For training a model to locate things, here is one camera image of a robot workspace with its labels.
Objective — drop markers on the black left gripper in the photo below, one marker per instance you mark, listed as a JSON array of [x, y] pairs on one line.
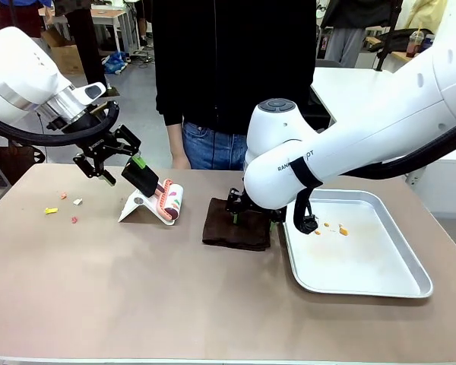
[[97, 140]]

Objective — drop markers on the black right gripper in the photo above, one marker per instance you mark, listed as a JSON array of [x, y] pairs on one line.
[[237, 201]]

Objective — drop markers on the dark brown cloth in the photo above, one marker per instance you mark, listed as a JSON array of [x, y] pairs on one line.
[[232, 235]]

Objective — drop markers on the person's right forearm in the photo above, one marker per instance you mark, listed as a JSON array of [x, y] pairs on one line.
[[175, 138]]

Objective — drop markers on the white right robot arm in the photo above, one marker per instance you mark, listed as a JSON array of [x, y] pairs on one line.
[[365, 125]]

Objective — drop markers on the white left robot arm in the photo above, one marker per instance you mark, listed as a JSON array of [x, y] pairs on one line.
[[19, 72]]

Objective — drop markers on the person's right hand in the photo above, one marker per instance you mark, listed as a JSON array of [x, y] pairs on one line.
[[180, 159]]

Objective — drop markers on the white paper scrap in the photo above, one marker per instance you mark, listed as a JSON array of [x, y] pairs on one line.
[[78, 202]]

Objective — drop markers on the white lint roller stand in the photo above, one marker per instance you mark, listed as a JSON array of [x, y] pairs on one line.
[[137, 209]]

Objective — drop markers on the yellow paper scrap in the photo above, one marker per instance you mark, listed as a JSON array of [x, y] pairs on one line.
[[51, 210]]

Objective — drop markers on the blue jeans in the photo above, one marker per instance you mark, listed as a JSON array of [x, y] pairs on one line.
[[213, 148]]

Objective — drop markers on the large orange yellow crumb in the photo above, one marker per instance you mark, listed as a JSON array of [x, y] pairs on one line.
[[343, 229]]

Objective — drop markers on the blue plastic bag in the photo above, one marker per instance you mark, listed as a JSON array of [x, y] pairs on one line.
[[116, 62]]

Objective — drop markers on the dark brown bag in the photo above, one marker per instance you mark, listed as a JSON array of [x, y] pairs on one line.
[[15, 156]]

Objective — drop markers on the brown cardboard box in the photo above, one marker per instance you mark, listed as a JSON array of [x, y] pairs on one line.
[[66, 57]]

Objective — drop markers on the silver metal tray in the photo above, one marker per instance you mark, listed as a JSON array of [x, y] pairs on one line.
[[357, 262]]

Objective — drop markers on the wooden background table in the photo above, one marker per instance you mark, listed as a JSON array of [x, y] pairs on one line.
[[108, 17]]

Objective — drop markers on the black jacket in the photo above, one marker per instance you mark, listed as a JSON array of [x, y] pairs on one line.
[[228, 61]]

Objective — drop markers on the bystander in maroon trousers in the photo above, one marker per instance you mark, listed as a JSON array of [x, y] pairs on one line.
[[21, 19]]

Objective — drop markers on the bystander in grey trousers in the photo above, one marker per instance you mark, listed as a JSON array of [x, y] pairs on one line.
[[346, 42]]

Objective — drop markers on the black tripod pole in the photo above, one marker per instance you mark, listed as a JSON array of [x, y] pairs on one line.
[[385, 38]]

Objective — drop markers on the black bag on table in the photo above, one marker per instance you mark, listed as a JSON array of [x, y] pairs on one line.
[[397, 40]]

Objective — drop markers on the plastic cup red drink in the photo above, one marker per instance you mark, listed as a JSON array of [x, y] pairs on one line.
[[415, 43]]

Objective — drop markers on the blue lidded cup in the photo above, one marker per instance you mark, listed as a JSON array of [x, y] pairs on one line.
[[429, 42]]

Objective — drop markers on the pale yellow jacket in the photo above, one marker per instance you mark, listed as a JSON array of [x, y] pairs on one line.
[[425, 15]]

